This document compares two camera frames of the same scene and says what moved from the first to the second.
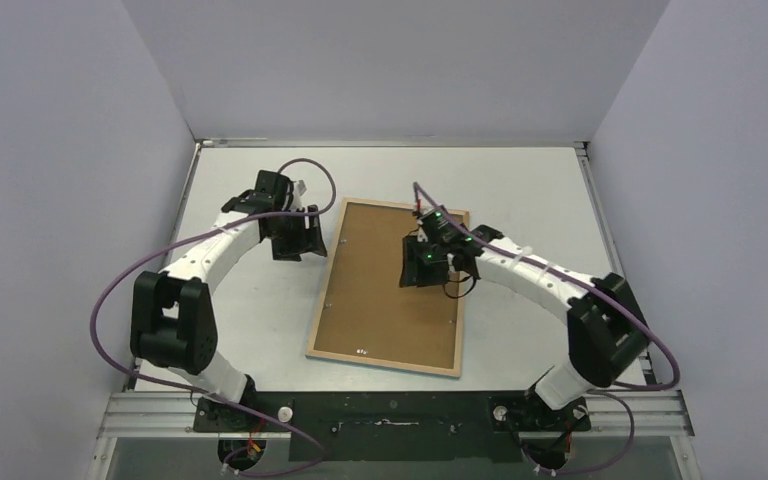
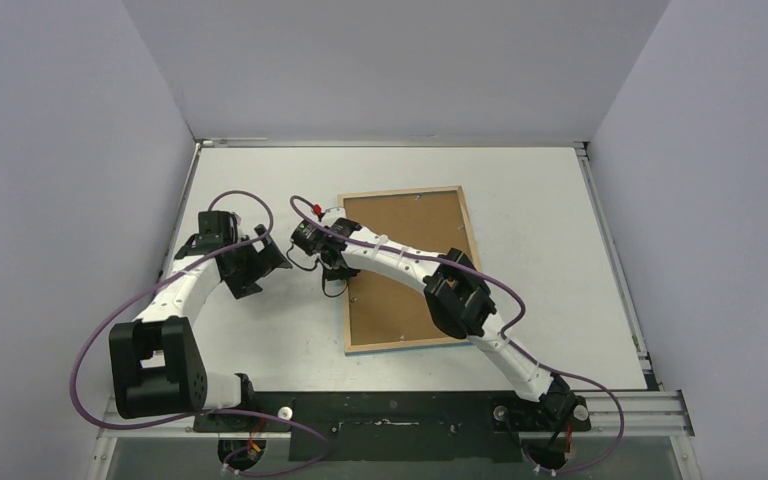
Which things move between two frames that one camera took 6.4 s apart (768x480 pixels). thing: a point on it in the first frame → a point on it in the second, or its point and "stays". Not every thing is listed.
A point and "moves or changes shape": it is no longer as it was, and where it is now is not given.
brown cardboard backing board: (366, 313) moves or changes shape
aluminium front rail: (648, 413) stays
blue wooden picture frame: (461, 312) → (384, 312)
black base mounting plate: (395, 426) stays
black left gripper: (308, 241) → (244, 285)
